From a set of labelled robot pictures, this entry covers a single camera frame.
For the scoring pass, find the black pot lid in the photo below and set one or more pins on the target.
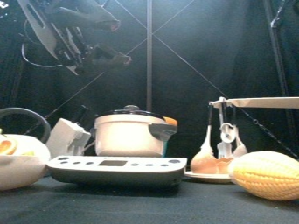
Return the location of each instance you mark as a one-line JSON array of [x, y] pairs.
[[133, 110]]

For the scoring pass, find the orange toy piece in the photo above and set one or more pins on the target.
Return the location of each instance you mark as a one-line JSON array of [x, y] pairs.
[[172, 120]]

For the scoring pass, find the white toy cooking pot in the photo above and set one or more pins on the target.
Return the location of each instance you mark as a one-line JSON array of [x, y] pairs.
[[129, 134]]

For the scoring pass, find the white utensil rack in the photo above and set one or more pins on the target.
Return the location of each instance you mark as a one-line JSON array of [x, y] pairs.
[[220, 102]]

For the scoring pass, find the white toy spoon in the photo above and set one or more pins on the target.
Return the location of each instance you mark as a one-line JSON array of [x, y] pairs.
[[208, 143]]

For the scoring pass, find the orange toy fruit slice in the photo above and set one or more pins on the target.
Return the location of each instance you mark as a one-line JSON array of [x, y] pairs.
[[7, 145]]

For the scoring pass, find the white toy slotted ladle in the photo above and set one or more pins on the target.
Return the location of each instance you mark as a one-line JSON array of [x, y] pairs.
[[228, 132]]

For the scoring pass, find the brown toy eggshell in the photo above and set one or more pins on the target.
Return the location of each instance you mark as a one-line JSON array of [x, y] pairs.
[[205, 164]]

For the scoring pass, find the white toy spatula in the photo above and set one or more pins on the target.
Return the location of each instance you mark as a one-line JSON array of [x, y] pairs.
[[240, 147]]

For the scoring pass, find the white small plate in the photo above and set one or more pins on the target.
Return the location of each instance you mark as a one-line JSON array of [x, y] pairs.
[[206, 176]]

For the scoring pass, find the yellow toy corn cob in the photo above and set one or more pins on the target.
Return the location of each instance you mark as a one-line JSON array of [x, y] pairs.
[[269, 175]]

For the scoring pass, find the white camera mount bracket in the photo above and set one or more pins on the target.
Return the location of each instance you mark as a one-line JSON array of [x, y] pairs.
[[41, 32]]

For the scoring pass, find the grey vertical frame pole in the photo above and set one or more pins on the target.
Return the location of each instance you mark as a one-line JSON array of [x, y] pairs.
[[150, 55]]

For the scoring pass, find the slanted black frame pole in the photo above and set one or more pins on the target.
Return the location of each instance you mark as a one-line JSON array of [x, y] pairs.
[[278, 58]]

